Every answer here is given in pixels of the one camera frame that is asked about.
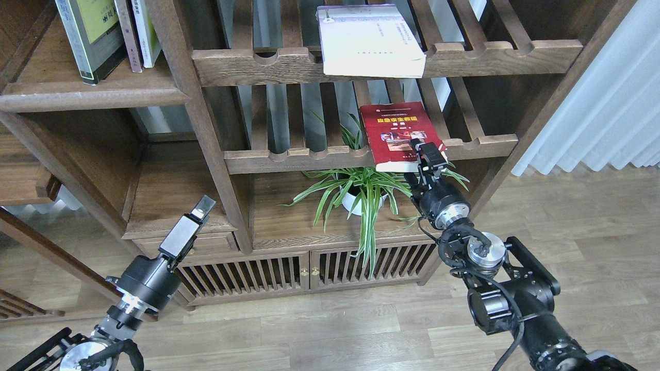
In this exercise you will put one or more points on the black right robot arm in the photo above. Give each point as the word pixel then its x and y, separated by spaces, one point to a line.
pixel 508 288

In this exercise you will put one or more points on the dark wooden side furniture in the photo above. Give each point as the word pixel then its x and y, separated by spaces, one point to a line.
pixel 32 196

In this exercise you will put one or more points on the black yellow-green cover book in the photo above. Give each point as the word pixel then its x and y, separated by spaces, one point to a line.
pixel 95 36

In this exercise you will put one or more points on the brown wooden bookshelf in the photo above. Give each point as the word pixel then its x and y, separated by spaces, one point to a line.
pixel 238 106

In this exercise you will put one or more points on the white plant pot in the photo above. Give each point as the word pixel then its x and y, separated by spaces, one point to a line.
pixel 358 201

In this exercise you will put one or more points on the white lavender cover book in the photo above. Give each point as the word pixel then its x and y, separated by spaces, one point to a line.
pixel 368 41

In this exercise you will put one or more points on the brown spine upright book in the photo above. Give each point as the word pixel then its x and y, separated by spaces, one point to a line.
pixel 129 33

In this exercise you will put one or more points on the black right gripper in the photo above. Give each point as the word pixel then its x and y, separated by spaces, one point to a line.
pixel 436 200

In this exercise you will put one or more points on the white green upright book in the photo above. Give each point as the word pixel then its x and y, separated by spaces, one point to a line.
pixel 149 44

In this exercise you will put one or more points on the red cover book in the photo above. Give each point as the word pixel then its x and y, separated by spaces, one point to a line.
pixel 390 127

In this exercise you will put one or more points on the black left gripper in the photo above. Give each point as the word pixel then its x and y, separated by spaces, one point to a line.
pixel 148 284

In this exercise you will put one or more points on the white pleated curtain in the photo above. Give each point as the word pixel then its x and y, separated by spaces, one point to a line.
pixel 611 116

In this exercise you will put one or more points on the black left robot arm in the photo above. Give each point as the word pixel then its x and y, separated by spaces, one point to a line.
pixel 98 351

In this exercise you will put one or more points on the green spider plant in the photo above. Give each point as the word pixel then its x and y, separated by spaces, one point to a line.
pixel 334 184

